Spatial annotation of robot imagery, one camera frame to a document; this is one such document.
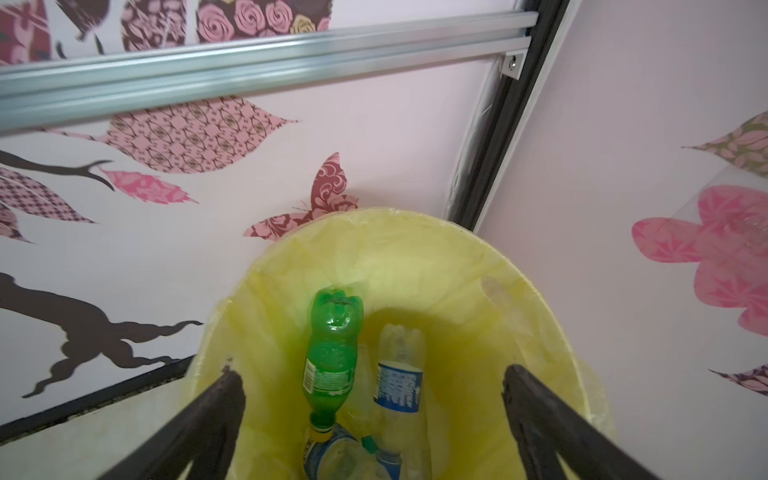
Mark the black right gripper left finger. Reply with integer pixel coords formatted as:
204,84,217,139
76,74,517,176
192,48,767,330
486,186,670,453
101,370,246,479

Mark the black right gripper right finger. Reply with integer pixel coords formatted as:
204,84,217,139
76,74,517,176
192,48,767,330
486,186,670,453
502,364,656,480

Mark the green soda bottle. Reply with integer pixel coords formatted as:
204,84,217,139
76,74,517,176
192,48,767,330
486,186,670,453
302,288,364,443

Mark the clear bottle green white label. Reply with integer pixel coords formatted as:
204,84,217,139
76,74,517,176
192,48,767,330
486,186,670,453
373,324,432,479

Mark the cream bin yellow bag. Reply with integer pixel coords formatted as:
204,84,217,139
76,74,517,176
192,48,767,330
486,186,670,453
187,209,615,479

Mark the aluminium rail back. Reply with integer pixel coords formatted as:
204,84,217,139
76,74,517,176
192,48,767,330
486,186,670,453
1,11,539,133

